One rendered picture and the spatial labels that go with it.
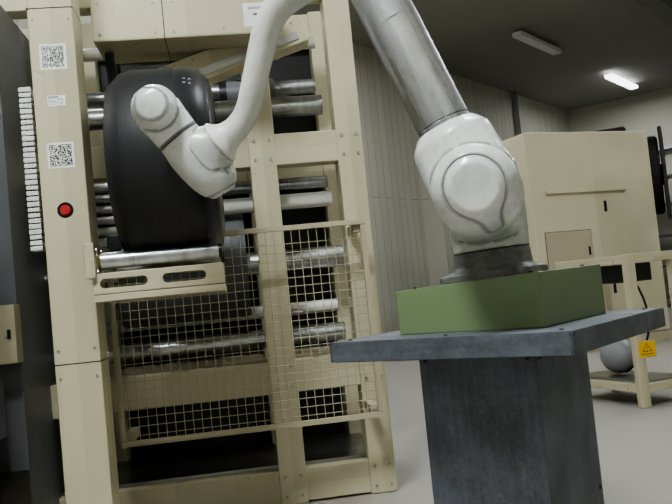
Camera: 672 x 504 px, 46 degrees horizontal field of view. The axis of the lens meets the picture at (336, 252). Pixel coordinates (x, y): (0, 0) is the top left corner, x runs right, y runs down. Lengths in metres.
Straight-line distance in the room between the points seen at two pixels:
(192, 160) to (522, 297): 0.77
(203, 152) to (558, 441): 0.94
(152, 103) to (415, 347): 0.76
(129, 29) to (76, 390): 1.18
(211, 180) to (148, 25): 1.08
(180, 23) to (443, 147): 1.53
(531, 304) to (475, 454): 0.32
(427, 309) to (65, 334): 1.18
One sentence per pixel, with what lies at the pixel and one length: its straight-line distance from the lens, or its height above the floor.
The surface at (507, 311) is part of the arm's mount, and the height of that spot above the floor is 0.68.
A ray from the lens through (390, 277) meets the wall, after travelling 9.29.
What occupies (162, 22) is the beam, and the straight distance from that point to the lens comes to 2.75.
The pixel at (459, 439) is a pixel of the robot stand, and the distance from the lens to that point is 1.57.
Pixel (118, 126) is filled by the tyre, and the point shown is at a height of 1.25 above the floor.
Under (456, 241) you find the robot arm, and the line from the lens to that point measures 1.59.
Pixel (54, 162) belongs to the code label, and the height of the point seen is 1.20.
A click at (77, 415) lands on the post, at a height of 0.47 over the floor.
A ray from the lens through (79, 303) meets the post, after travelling 2.36.
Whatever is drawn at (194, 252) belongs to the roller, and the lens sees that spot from 2.25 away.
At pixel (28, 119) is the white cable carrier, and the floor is 1.34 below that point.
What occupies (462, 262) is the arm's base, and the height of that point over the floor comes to 0.78.
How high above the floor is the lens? 0.75
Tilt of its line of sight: 3 degrees up
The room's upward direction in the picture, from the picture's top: 6 degrees counter-clockwise
